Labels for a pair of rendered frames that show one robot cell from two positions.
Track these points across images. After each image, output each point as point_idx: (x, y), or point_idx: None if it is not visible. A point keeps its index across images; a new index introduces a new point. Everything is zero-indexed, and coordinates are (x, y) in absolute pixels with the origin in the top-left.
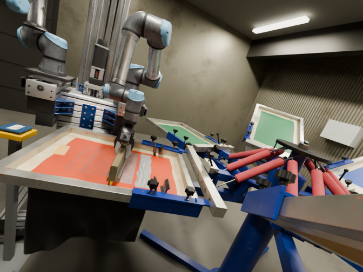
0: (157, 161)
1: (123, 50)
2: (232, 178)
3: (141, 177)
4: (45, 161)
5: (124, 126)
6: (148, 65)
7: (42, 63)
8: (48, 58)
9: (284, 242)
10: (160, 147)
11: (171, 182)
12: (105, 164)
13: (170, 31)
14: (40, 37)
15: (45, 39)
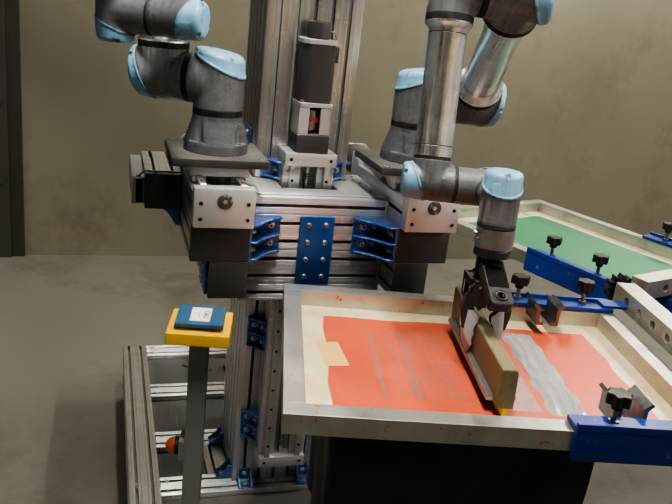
0: (555, 346)
1: (443, 69)
2: None
3: (552, 393)
4: (332, 383)
5: (485, 267)
6: (474, 72)
7: (198, 133)
8: (214, 116)
9: None
10: (544, 303)
11: None
12: (447, 373)
13: None
14: (189, 66)
15: (202, 70)
